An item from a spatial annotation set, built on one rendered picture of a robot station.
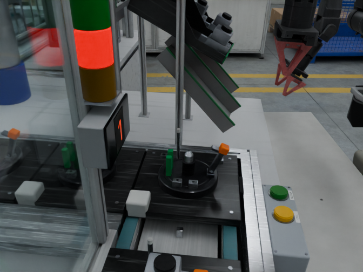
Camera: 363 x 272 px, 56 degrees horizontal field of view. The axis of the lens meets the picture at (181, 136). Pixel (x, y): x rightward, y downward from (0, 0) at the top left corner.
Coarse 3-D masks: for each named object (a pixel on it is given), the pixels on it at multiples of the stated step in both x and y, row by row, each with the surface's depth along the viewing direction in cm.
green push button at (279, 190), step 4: (272, 188) 78; (276, 188) 78; (280, 188) 78; (284, 188) 78; (272, 192) 77; (276, 192) 76; (280, 192) 76; (284, 192) 76; (276, 196) 76; (280, 196) 76; (284, 196) 76
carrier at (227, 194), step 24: (144, 168) 84; (168, 168) 77; (192, 168) 77; (216, 168) 84; (144, 192) 73; (168, 192) 75; (192, 192) 73; (216, 192) 76; (144, 216) 71; (168, 216) 71; (192, 216) 70; (216, 216) 70; (240, 216) 70
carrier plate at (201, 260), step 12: (120, 252) 61; (132, 252) 62; (144, 252) 62; (156, 252) 62; (108, 264) 59; (120, 264) 59; (132, 264) 59; (144, 264) 59; (192, 264) 59; (204, 264) 59; (216, 264) 60; (228, 264) 60; (240, 264) 60
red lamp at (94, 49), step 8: (80, 32) 43; (88, 32) 43; (96, 32) 43; (104, 32) 44; (80, 40) 44; (88, 40) 44; (96, 40) 44; (104, 40) 44; (80, 48) 44; (88, 48) 44; (96, 48) 44; (104, 48) 45; (112, 48) 47; (80, 56) 45; (88, 56) 45; (96, 56) 45; (104, 56) 45; (112, 56) 47; (80, 64) 46; (88, 64) 45; (96, 64) 45; (104, 64) 46
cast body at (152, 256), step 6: (150, 258) 46; (156, 258) 45; (162, 258) 45; (168, 258) 45; (174, 258) 47; (180, 258) 47; (150, 264) 46; (156, 264) 44; (162, 264) 44; (168, 264) 44; (174, 264) 45; (180, 264) 46; (150, 270) 45; (156, 270) 44; (162, 270) 44; (168, 270) 44; (174, 270) 45; (180, 270) 47
